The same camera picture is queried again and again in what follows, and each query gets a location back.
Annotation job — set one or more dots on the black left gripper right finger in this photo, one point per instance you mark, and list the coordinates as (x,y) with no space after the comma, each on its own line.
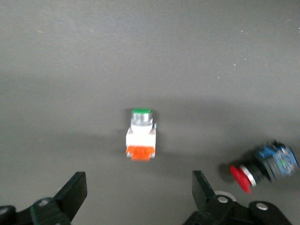
(204,194)

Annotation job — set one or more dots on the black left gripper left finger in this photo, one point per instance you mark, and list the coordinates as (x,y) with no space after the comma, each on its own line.
(68,197)

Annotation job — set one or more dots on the red mushroom push button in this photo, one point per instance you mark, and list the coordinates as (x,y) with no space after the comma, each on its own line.
(269,161)

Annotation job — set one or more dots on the green push button switch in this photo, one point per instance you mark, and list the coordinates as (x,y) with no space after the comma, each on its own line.
(140,138)

